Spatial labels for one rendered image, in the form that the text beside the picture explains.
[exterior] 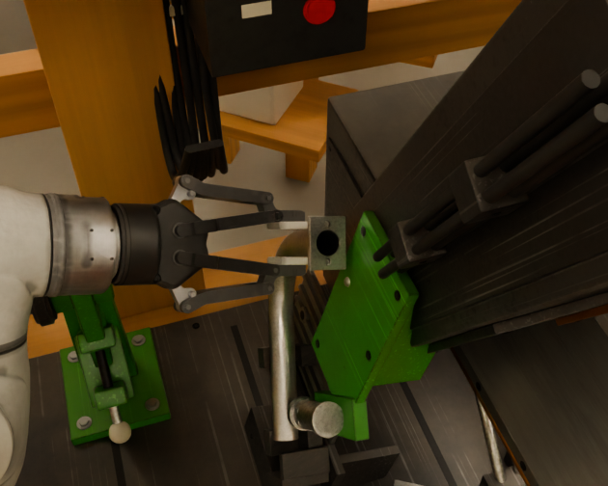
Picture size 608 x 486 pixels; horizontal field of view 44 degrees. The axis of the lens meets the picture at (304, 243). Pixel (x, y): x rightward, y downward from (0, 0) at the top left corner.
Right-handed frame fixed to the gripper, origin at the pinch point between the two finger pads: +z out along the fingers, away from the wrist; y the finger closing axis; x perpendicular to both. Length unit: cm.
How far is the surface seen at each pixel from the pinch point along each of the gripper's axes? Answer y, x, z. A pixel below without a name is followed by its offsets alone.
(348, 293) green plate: -5.3, -1.6, 4.5
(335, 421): -19.1, 0.3, 3.9
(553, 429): -18.6, -15.3, 19.6
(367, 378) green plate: -13.7, -4.9, 4.5
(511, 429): -18.6, -13.2, 15.9
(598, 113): 5.8, -45.3, -10.6
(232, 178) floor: 23, 178, 72
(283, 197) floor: 16, 163, 84
